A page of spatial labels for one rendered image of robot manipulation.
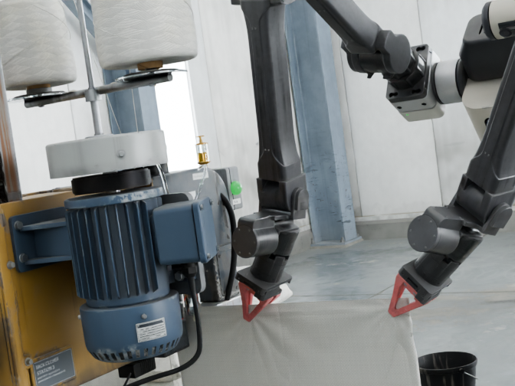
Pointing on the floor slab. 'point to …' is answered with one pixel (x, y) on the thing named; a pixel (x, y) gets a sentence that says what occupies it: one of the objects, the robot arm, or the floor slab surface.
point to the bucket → (447, 368)
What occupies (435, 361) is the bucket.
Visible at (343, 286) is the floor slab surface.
